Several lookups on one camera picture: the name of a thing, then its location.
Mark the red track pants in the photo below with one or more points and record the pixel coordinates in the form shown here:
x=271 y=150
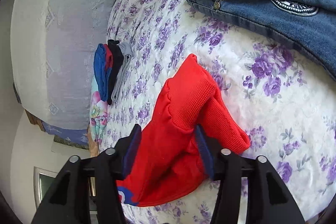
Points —
x=168 y=164

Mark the folded red garment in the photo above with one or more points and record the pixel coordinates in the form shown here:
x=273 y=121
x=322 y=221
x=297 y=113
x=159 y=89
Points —
x=108 y=57

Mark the folded floral turquoise blanket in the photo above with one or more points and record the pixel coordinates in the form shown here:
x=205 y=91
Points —
x=98 y=114

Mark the folded grey garment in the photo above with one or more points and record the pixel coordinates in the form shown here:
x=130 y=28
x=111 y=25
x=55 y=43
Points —
x=127 y=56

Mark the window frame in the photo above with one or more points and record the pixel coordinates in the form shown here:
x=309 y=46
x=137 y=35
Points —
x=42 y=181

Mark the purple floral bedsheet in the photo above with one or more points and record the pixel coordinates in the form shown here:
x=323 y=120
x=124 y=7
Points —
x=284 y=102

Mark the brown pillow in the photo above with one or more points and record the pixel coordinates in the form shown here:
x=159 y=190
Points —
x=92 y=144

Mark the white lace covered bedding pile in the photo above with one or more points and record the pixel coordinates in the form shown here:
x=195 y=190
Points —
x=52 y=48

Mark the folded blue garment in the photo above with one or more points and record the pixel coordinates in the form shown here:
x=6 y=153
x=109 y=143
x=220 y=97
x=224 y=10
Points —
x=100 y=74

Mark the blue patterned fabric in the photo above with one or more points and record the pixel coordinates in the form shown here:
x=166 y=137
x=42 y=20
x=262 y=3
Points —
x=74 y=136

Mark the folded black garment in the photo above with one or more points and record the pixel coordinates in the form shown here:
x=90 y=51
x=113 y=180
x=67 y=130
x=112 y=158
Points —
x=118 y=58

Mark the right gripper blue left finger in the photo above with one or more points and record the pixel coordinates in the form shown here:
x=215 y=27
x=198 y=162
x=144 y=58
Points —
x=131 y=147

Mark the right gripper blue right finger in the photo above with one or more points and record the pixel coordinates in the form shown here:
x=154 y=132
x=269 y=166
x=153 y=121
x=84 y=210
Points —
x=205 y=152

